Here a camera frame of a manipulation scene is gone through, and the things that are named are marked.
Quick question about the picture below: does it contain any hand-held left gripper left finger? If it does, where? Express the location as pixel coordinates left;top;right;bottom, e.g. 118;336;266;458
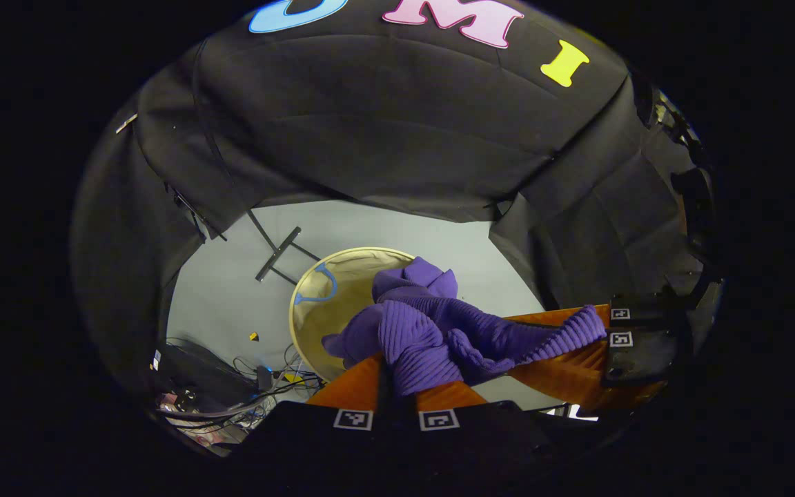
232;352;399;474

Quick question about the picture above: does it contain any bundle of black cables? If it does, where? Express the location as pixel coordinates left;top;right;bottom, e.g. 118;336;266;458
153;337;323;451

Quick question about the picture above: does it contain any purple ribbed knit garment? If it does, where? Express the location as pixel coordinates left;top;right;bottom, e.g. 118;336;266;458
321;256;608;398

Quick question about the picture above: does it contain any black rail base foot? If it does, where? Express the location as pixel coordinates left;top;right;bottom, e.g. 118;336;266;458
245;208;323;286

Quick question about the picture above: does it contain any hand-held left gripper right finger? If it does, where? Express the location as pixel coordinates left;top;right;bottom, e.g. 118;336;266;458
397;381;567;474

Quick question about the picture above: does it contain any beige round laundry hamper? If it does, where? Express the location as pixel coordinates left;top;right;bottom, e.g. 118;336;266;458
288;246;420;384

